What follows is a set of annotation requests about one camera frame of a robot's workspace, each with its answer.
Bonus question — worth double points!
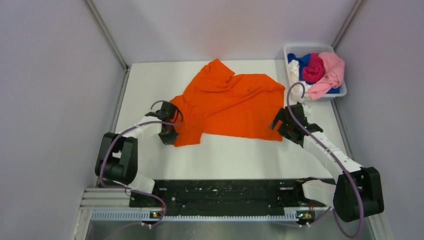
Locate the orange t shirt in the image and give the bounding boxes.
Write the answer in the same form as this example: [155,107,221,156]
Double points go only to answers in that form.
[171,59,285,147]

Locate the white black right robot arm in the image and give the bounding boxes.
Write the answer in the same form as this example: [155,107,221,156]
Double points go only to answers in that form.
[270,103,385,222]

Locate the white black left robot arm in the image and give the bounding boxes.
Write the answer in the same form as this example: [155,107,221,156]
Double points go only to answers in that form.
[95,100,184,207]

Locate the white t shirt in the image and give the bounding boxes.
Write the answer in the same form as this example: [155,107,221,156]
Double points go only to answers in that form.
[288,60,311,93]

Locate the magenta t shirt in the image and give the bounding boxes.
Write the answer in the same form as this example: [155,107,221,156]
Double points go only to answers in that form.
[302,53,325,85]

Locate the blue t shirt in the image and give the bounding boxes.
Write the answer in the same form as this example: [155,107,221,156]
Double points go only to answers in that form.
[287,53,341,94]

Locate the pink t shirt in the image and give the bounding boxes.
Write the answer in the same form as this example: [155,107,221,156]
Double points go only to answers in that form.
[307,52,345,101]

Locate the white plastic laundry basket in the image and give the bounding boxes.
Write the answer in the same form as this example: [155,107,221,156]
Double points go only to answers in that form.
[283,43,347,101]

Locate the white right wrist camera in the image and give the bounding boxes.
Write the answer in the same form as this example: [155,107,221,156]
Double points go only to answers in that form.
[301,102,312,118]

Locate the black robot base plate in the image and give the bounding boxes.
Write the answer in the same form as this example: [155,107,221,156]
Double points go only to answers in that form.
[129,179,324,217]

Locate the aluminium frame rail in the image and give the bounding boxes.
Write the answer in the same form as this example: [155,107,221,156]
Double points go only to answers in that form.
[71,187,393,240]

